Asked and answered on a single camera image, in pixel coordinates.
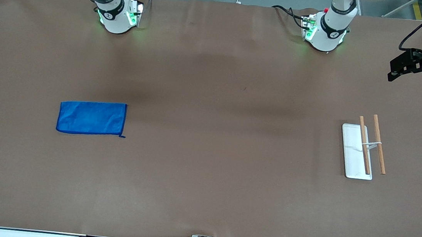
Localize blue microfibre towel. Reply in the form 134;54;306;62
55;97;129;139

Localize white towel rack wooden rods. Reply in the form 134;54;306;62
337;111;392;182

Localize brown table cover sheet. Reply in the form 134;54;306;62
0;0;422;237

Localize black left arm base cable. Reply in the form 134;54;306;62
269;4;311;30

